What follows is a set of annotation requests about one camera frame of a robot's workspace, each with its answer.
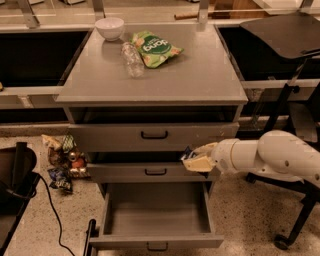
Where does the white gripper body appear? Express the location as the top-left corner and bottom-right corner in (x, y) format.
(211, 139), (238, 173)

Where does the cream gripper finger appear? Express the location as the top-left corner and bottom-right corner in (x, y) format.
(183, 155), (215, 172)
(193, 142), (218, 155)

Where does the dark blue rxbar wrapper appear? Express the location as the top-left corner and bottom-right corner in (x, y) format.
(180, 146), (196, 161)

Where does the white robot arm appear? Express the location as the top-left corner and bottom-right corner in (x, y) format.
(181, 130), (320, 188)

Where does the grey drawer cabinet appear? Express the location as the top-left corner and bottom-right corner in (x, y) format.
(57, 23), (247, 256)

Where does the grey bottom drawer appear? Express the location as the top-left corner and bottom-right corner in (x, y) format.
(89, 182), (223, 251)

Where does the grey drawer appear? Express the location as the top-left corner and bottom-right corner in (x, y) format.
(89, 182), (223, 251)
(69, 122), (239, 152)
(88, 162), (220, 183)

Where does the grey top drawer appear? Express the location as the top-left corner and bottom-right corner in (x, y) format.
(69, 122), (239, 152)

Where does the grey middle drawer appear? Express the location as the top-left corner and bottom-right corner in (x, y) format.
(88, 162), (220, 183)

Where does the green snack bag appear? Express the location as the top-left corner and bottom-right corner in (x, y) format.
(130, 31), (184, 69)

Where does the clear plastic bottle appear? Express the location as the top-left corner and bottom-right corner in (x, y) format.
(121, 42), (144, 78)

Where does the wooden stick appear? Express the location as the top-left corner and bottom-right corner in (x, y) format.
(174, 13), (198, 20)

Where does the pile of snack packages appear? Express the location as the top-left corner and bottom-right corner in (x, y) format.
(41, 134), (90, 193)

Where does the black office chair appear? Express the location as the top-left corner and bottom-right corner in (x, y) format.
(241, 12), (320, 250)

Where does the white ceramic bowl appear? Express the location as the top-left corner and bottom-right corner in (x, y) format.
(95, 17), (124, 41)

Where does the black cable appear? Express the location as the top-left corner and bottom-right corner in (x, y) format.
(0, 173), (76, 256)

